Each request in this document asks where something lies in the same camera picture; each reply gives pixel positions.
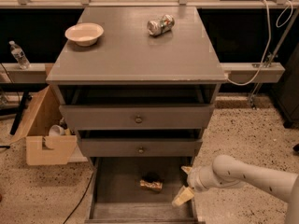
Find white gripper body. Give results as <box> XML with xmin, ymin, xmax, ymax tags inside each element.
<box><xmin>187</xmin><ymin>167</ymin><xmax>207</xmax><ymax>192</ymax></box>

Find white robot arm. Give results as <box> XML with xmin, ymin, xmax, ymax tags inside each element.
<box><xmin>172</xmin><ymin>155</ymin><xmax>299</xmax><ymax>224</ymax></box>

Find grey top drawer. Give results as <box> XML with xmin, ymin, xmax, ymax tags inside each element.
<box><xmin>59</xmin><ymin>105</ymin><xmax>214</xmax><ymax>130</ymax></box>

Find grey open bottom drawer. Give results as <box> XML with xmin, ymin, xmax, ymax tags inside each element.
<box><xmin>85</xmin><ymin>157</ymin><xmax>198</xmax><ymax>224</ymax></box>

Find grey wooden drawer cabinet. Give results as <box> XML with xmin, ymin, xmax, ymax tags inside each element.
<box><xmin>46</xmin><ymin>6</ymin><xmax>228</xmax><ymax>224</ymax></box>

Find crushed silver green can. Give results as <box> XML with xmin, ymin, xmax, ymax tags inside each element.
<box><xmin>147</xmin><ymin>14</ymin><xmax>175</xmax><ymax>36</ymax></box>

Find dark cabinet at right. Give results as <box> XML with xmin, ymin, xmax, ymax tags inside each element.
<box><xmin>271</xmin><ymin>44</ymin><xmax>299</xmax><ymax>128</ymax></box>

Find white cup in box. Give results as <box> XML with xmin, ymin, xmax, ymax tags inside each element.
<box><xmin>49</xmin><ymin>125</ymin><xmax>65</xmax><ymax>136</ymax></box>

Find light wooden box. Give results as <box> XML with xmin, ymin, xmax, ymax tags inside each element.
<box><xmin>11</xmin><ymin>85</ymin><xmax>77</xmax><ymax>165</ymax></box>

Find white bowl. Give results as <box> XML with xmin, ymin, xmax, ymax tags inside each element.
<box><xmin>64</xmin><ymin>23</ymin><xmax>104</xmax><ymax>47</ymax></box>

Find clear plastic water bottle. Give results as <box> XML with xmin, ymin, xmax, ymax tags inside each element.
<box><xmin>9</xmin><ymin>41</ymin><xmax>30</xmax><ymax>70</ymax></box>

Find black floor cable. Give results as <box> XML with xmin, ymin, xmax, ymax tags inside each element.
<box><xmin>62</xmin><ymin>171</ymin><xmax>95</xmax><ymax>224</ymax></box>

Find grey metal rail beam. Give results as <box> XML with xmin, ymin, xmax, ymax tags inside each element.
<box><xmin>0</xmin><ymin>63</ymin><xmax>285</xmax><ymax>84</ymax></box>

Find white cable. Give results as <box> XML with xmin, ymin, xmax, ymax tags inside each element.
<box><xmin>226</xmin><ymin>0</ymin><xmax>294</xmax><ymax>87</ymax></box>

